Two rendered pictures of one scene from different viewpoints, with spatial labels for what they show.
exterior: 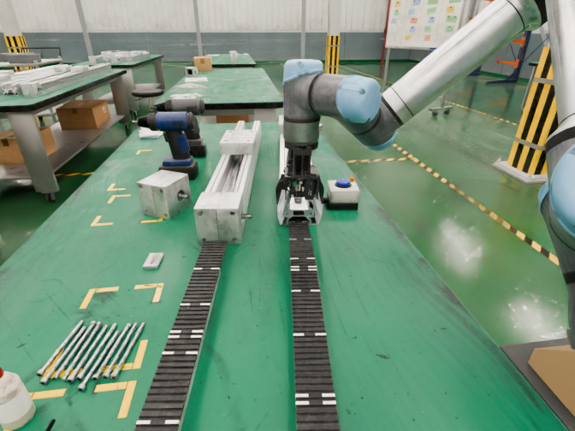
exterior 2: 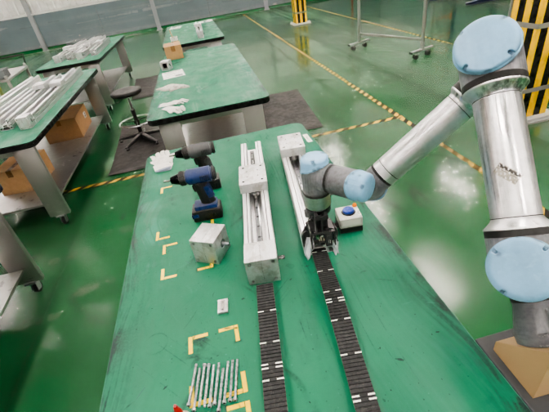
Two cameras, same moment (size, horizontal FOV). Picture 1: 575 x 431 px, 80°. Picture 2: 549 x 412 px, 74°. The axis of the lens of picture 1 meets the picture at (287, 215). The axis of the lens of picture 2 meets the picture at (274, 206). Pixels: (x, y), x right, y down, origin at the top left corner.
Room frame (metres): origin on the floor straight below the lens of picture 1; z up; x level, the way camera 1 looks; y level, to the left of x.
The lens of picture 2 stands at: (-0.13, 0.08, 1.60)
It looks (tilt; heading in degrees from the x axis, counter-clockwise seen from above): 34 degrees down; 1
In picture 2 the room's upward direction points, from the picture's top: 10 degrees counter-clockwise
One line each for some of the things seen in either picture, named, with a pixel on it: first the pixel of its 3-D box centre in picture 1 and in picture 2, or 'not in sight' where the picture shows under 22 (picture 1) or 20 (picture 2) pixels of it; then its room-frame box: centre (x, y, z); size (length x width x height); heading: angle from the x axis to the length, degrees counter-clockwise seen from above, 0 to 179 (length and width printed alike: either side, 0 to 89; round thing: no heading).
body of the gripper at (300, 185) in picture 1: (300, 168); (319, 223); (0.70, -0.03, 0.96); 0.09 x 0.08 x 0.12; 1
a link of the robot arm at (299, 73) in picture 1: (303, 91); (316, 174); (0.71, -0.03, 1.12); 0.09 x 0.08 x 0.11; 47
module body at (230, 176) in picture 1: (240, 158); (255, 190); (1.17, 0.17, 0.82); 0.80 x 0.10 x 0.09; 1
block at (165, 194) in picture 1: (169, 194); (213, 243); (0.86, 0.32, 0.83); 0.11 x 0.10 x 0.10; 68
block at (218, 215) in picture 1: (225, 217); (265, 261); (0.73, 0.15, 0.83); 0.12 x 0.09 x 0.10; 91
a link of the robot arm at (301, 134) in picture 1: (303, 130); (318, 199); (0.71, -0.03, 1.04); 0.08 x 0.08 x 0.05
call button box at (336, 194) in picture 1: (339, 194); (345, 218); (0.90, -0.15, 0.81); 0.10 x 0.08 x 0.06; 91
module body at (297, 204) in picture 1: (293, 158); (300, 182); (1.18, -0.02, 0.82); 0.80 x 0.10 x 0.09; 1
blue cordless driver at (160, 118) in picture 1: (166, 145); (194, 194); (1.11, 0.40, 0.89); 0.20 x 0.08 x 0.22; 93
